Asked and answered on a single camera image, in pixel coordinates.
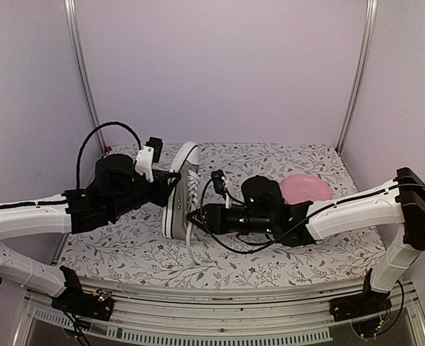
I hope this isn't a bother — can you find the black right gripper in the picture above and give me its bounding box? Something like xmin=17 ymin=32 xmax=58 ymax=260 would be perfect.
xmin=187 ymin=203 xmax=275 ymax=235

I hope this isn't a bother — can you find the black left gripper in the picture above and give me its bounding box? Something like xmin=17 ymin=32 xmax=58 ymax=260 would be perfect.
xmin=109 ymin=169 xmax=180 ymax=219

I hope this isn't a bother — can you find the grey canvas sneaker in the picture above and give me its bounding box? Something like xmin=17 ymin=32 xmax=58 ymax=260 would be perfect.
xmin=161 ymin=141 xmax=200 ymax=240

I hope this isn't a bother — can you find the white shoelace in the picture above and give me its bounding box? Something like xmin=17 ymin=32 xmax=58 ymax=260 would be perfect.
xmin=185 ymin=169 xmax=200 ymax=267

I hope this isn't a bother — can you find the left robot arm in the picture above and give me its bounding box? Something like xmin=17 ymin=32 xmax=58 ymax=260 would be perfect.
xmin=0 ymin=154 xmax=181 ymax=313

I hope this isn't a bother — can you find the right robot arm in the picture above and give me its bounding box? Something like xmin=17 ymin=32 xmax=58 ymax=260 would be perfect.
xmin=187 ymin=167 xmax=425 ymax=314

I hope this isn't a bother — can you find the pink plate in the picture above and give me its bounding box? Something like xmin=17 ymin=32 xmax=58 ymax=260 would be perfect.
xmin=281 ymin=174 xmax=332 ymax=205

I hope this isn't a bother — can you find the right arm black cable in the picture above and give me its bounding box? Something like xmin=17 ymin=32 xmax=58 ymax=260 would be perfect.
xmin=200 ymin=178 xmax=425 ymax=255

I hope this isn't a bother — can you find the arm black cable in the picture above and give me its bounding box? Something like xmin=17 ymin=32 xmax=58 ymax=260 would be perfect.
xmin=75 ymin=122 xmax=143 ymax=188
xmin=200 ymin=178 xmax=425 ymax=255

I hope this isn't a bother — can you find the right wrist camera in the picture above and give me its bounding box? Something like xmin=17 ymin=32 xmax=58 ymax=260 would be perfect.
xmin=211 ymin=169 xmax=232 ymax=209

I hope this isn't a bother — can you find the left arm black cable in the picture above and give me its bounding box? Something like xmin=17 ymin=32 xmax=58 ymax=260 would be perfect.
xmin=75 ymin=122 xmax=143 ymax=188

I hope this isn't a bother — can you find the aluminium front rail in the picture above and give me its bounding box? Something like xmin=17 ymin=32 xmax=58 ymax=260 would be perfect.
xmin=21 ymin=280 xmax=425 ymax=345

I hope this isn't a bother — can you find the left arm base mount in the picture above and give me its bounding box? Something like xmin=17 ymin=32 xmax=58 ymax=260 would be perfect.
xmin=51 ymin=266 xmax=115 ymax=321

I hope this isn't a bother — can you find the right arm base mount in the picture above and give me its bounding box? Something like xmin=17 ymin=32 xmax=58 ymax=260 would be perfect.
xmin=329 ymin=269 xmax=392 ymax=339

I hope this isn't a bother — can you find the left aluminium frame post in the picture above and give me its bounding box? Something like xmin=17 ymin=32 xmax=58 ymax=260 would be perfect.
xmin=63 ymin=0 xmax=107 ymax=154

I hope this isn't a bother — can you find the aluminium frame post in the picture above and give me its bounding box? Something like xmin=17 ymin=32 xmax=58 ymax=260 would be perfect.
xmin=335 ymin=0 xmax=378 ymax=156
xmin=63 ymin=0 xmax=107 ymax=154

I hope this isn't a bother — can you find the right aluminium frame post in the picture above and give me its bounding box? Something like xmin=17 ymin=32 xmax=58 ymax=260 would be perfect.
xmin=335 ymin=0 xmax=378 ymax=156

